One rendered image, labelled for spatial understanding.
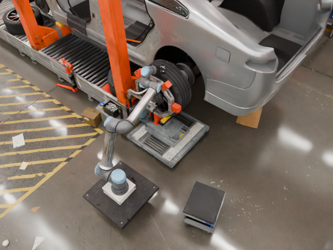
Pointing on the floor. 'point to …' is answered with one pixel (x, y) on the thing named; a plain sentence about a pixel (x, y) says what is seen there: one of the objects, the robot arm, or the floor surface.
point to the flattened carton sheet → (250, 119)
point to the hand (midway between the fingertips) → (162, 67)
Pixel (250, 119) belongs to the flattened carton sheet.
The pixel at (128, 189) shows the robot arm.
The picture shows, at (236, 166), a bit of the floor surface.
